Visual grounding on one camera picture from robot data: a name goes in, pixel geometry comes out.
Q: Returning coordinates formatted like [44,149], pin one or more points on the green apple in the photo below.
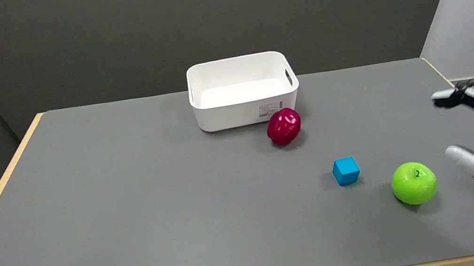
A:
[414,183]

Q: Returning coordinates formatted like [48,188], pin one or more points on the red apple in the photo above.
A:
[283,126]

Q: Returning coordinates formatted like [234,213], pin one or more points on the blue cube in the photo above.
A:
[346,171]

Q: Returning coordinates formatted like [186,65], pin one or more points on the white plastic bin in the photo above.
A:
[242,91]

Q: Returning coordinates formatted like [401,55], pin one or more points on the grey table mat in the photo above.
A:
[182,208]

